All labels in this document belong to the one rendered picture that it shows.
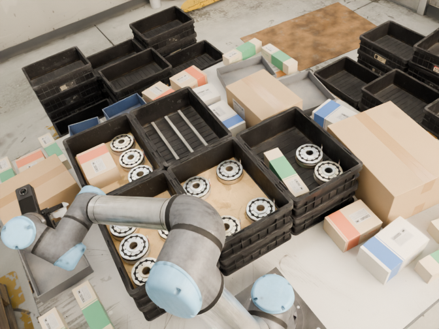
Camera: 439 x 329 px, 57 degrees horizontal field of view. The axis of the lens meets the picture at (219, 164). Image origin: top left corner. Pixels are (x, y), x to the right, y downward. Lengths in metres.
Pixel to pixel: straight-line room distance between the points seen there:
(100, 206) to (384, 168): 0.98
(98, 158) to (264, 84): 0.82
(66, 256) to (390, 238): 1.03
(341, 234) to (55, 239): 0.94
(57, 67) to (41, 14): 1.44
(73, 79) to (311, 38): 2.11
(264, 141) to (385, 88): 1.23
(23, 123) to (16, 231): 2.63
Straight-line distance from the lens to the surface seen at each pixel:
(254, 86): 1.93
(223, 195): 1.53
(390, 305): 1.50
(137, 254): 1.42
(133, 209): 0.98
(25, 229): 1.07
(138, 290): 1.28
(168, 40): 3.04
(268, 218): 1.34
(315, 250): 1.55
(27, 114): 3.74
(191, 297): 0.78
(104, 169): 1.64
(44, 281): 1.70
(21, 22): 4.51
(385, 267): 1.45
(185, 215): 0.84
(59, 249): 1.08
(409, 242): 1.52
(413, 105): 2.66
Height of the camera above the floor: 2.04
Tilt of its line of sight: 48 degrees down
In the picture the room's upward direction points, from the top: 9 degrees counter-clockwise
